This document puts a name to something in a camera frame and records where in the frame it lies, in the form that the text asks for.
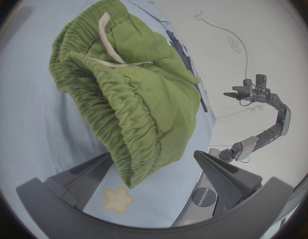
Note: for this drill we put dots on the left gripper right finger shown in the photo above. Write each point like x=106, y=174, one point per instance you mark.
x=226, y=180

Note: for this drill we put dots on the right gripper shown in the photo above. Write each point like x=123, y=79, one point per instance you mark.
x=247, y=94

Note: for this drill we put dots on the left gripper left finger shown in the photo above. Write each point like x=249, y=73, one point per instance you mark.
x=69, y=183

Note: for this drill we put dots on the green shorts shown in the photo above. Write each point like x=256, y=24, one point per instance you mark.
x=144, y=83

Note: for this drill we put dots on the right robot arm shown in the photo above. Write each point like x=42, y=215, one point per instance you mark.
x=281, y=113

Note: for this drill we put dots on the dark blue garment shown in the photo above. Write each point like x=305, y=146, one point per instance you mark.
x=185, y=56

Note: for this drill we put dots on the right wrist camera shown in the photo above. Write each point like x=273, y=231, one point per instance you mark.
x=247, y=82

